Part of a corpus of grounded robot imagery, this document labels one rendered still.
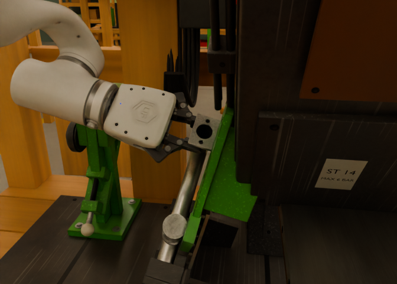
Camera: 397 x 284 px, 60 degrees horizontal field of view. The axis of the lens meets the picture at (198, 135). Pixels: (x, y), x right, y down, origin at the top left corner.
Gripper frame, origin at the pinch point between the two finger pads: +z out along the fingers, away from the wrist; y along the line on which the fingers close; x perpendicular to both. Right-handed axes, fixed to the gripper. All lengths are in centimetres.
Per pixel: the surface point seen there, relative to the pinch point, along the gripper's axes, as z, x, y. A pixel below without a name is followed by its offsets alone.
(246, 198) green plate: 9.5, -5.2, -9.2
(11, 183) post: -50, 50, -13
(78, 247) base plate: -18.2, 26.5, -23.2
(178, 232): 1.6, -0.3, -16.2
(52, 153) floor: -135, 267, 42
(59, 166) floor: -115, 246, 28
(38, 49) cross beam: -50, 29, 21
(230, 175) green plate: 6.2, -7.2, -7.2
